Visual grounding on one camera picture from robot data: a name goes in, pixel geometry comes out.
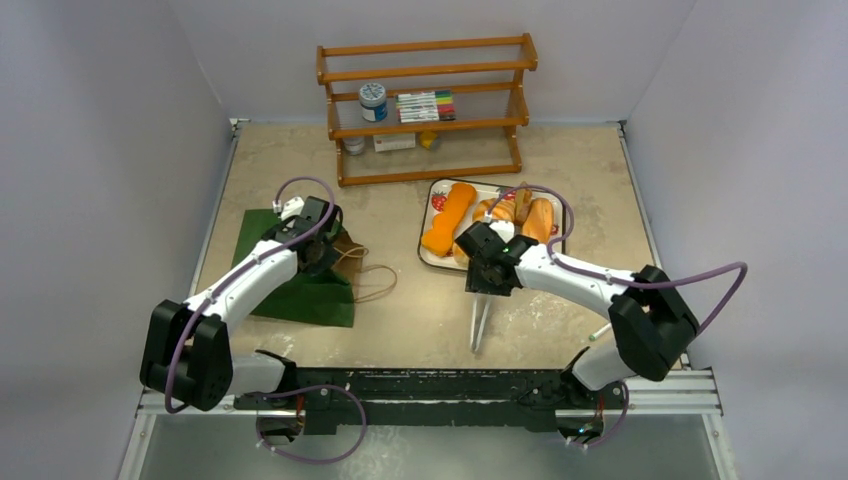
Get fake baguette loaf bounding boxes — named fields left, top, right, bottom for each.
left=521, top=198, right=555, bottom=244

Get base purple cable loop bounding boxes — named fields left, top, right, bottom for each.
left=254, top=382, right=368, bottom=465

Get orange fake bread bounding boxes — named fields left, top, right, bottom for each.
left=421, top=182, right=477, bottom=257

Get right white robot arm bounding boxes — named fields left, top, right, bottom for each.
left=456, top=222, right=699, bottom=407

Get coloured marker set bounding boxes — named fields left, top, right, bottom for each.
left=395, top=89, right=456, bottom=124

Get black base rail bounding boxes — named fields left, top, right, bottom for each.
left=234, top=367, right=624, bottom=439

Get wooden shelf rack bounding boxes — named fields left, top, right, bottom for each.
left=315, top=32, right=538, bottom=187

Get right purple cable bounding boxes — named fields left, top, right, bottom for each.
left=483, top=184, right=750, bottom=336

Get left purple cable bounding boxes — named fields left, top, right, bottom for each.
left=164, top=176, right=338, bottom=415

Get small jar lower shelf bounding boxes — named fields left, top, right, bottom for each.
left=342, top=136, right=366, bottom=155

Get blue white jar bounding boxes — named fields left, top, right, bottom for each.
left=358, top=82, right=387, bottom=122

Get metal tongs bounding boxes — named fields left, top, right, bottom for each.
left=470, top=294, right=492, bottom=353

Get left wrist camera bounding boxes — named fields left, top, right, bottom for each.
left=272, top=196, right=305, bottom=221

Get fake croissant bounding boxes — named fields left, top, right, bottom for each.
left=471, top=198, right=495, bottom=222
left=491, top=198, right=516, bottom=223

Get green brown paper bag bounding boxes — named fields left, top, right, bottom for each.
left=251, top=221, right=398, bottom=328

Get yellow small cube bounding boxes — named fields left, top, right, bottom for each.
left=419, top=131, right=439, bottom=150

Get green tipped white pen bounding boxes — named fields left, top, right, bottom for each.
left=588, top=324, right=611, bottom=342

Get strawberry print white tray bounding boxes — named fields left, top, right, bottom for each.
left=417, top=178, right=572, bottom=273

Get round fake bun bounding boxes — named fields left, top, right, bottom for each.
left=451, top=243, right=469, bottom=269

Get fake bread slice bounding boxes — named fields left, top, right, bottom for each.
left=514, top=182, right=533, bottom=226

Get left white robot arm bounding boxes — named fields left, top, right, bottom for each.
left=139, top=196, right=344, bottom=413

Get white small box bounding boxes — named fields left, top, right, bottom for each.
left=373, top=133, right=417, bottom=153

